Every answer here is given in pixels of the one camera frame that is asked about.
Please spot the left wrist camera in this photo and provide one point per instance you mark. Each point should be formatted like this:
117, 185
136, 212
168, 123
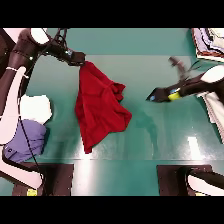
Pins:
61, 41

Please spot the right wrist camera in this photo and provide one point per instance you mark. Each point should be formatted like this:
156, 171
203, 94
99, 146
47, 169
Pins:
177, 64

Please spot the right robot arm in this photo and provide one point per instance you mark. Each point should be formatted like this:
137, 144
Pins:
200, 83

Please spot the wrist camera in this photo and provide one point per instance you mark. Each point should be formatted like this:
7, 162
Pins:
61, 41
177, 64

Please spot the red T-shirt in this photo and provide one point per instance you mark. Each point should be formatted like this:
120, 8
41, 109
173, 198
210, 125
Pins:
100, 106

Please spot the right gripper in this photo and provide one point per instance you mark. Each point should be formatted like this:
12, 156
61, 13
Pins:
163, 94

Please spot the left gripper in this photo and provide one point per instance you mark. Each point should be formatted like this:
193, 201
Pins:
76, 58

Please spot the white garment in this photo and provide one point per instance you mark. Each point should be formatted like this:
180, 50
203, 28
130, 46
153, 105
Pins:
36, 108
215, 108

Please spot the purple shirt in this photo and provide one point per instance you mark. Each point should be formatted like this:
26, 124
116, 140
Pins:
23, 141

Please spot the heap of clothes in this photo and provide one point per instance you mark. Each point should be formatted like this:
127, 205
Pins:
208, 41

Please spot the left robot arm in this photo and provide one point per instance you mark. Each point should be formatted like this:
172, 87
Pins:
20, 53

